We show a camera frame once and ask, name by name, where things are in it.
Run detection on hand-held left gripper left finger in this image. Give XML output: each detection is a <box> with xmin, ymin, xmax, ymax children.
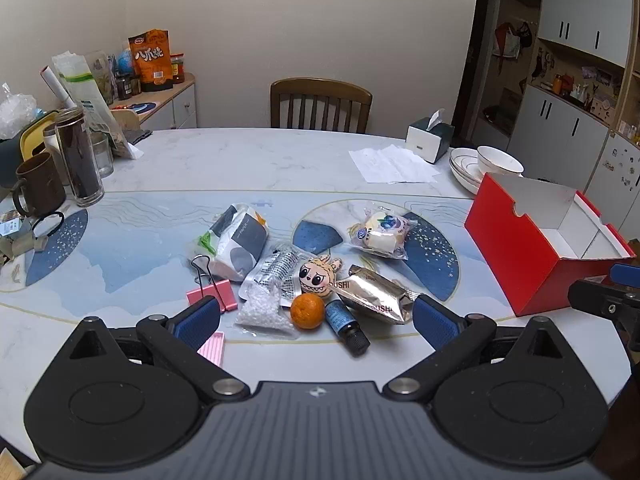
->
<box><xmin>70</xmin><ymin>296</ymin><xmax>251</xmax><ymax>403</ymax></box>

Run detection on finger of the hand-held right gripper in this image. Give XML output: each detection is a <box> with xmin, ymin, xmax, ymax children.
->
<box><xmin>609</xmin><ymin>262</ymin><xmax>640</xmax><ymax>288</ymax></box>
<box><xmin>568</xmin><ymin>280</ymin><xmax>640</xmax><ymax>361</ymax></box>

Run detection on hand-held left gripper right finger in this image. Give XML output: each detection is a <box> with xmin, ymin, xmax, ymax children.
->
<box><xmin>382</xmin><ymin>294</ymin><xmax>572</xmax><ymax>403</ymax></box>

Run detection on red cardboard box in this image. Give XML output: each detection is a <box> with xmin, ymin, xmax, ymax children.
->
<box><xmin>464</xmin><ymin>172</ymin><xmax>637</xmax><ymax>317</ymax></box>

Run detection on grey white snack bag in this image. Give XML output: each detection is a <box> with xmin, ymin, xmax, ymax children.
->
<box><xmin>192</xmin><ymin>203</ymin><xmax>269</xmax><ymax>283</ymax></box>

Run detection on dark bottle with blue label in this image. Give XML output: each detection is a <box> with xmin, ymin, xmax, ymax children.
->
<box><xmin>325</xmin><ymin>299</ymin><xmax>371</xmax><ymax>358</ymax></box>

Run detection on white and blue patterned desktop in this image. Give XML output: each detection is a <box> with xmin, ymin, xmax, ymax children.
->
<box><xmin>0</xmin><ymin>127</ymin><xmax>640</xmax><ymax>466</ymax></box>

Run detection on small pink binder clip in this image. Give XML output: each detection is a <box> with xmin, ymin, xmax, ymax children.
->
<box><xmin>197</xmin><ymin>331</ymin><xmax>226</xmax><ymax>365</ymax></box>

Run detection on large pink binder clip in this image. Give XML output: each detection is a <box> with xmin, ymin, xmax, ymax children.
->
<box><xmin>186</xmin><ymin>255</ymin><xmax>236</xmax><ymax>313</ymax></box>

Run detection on clear bag of white beads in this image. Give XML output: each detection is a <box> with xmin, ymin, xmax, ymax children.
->
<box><xmin>234</xmin><ymin>282</ymin><xmax>296</xmax><ymax>336</ymax></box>

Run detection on gold foil packet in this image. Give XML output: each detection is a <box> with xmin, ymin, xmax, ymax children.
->
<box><xmin>341</xmin><ymin>264</ymin><xmax>418</xmax><ymax>325</ymax></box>

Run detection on silver printed foil packet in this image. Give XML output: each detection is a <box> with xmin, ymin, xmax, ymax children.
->
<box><xmin>240</xmin><ymin>242</ymin><xmax>306</xmax><ymax>306</ymax></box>

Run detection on white refrigerator with magnets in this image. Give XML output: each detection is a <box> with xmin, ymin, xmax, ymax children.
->
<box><xmin>585</xmin><ymin>130</ymin><xmax>640</xmax><ymax>233</ymax></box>

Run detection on wrapped bread snack packet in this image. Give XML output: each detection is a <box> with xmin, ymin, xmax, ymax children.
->
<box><xmin>348</xmin><ymin>208</ymin><xmax>412</xmax><ymax>261</ymax></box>

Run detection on orange tangerine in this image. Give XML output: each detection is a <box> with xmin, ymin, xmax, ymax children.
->
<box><xmin>290</xmin><ymin>293</ymin><xmax>326</xmax><ymax>331</ymax></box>

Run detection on white gold-rimmed plate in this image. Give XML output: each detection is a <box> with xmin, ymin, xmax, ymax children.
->
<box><xmin>450</xmin><ymin>160</ymin><xmax>488</xmax><ymax>196</ymax></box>
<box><xmin>448</xmin><ymin>147</ymin><xmax>483</xmax><ymax>181</ymax></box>

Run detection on white bowl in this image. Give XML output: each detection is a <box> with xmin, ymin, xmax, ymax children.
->
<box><xmin>476</xmin><ymin>145</ymin><xmax>524</xmax><ymax>177</ymax></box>

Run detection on white paper napkins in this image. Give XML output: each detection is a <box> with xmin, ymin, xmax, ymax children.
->
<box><xmin>348</xmin><ymin>144</ymin><xmax>441</xmax><ymax>184</ymax></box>

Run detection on white and green tissue box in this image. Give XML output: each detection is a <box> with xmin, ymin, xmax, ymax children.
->
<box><xmin>405</xmin><ymin>109</ymin><xmax>456</xmax><ymax>164</ymax></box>

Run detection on clear glass cup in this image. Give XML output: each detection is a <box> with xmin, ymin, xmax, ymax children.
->
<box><xmin>90</xmin><ymin>132</ymin><xmax>115</xmax><ymax>178</ymax></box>

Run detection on beige crumpled wrapper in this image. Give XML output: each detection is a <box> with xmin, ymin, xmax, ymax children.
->
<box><xmin>0</xmin><ymin>234</ymin><xmax>48</xmax><ymax>262</ymax></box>

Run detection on tall glass jar dark contents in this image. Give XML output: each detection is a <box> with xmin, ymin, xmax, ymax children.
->
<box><xmin>54</xmin><ymin>106</ymin><xmax>106</xmax><ymax>207</ymax></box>

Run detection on brown mug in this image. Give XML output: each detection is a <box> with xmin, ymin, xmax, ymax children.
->
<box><xmin>11</xmin><ymin>152</ymin><xmax>67</xmax><ymax>218</ymax></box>

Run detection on small printed packet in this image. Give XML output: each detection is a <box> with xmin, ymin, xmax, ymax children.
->
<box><xmin>0</xmin><ymin>210</ymin><xmax>31</xmax><ymax>238</ymax></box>

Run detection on white sideboard wooden top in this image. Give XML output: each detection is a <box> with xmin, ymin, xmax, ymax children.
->
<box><xmin>107</xmin><ymin>72</ymin><xmax>198</xmax><ymax>131</ymax></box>

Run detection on dark glass jars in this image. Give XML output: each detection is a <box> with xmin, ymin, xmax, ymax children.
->
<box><xmin>116</xmin><ymin>75</ymin><xmax>142</xmax><ymax>101</ymax></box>

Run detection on yellow lidded container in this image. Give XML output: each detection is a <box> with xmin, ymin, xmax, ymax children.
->
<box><xmin>19</xmin><ymin>110</ymin><xmax>61</xmax><ymax>161</ymax></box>

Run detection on red hanging bag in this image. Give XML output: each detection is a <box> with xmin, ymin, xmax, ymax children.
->
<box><xmin>494</xmin><ymin>20</ymin><xmax>533</xmax><ymax>61</ymax></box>

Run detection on wooden chair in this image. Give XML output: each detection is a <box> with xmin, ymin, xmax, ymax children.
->
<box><xmin>270</xmin><ymin>78</ymin><xmax>373</xmax><ymax>135</ymax></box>

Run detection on long plastic bag green label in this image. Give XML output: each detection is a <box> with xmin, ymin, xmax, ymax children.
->
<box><xmin>52</xmin><ymin>51</ymin><xmax>138</xmax><ymax>161</ymax></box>

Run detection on orange snack bag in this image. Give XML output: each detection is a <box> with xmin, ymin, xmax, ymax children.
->
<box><xmin>128</xmin><ymin>29</ymin><xmax>173</xmax><ymax>92</ymax></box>

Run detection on white paper roll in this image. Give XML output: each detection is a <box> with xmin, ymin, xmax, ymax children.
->
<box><xmin>40</xmin><ymin>66</ymin><xmax>76</xmax><ymax>111</ymax></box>

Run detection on crumpled clear plastic bag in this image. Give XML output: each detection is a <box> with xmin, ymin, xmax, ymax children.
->
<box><xmin>0</xmin><ymin>82</ymin><xmax>38</xmax><ymax>141</ymax></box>

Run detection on plush doll keychain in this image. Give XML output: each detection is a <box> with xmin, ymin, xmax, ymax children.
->
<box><xmin>298</xmin><ymin>254</ymin><xmax>343</xmax><ymax>301</ymax></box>

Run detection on white wall cabinet unit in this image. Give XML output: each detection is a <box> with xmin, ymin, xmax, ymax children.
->
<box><xmin>502</xmin><ymin>0</ymin><xmax>640</xmax><ymax>201</ymax></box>

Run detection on black hair tie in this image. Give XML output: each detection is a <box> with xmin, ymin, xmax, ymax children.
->
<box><xmin>31</xmin><ymin>211</ymin><xmax>66</xmax><ymax>239</ymax></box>

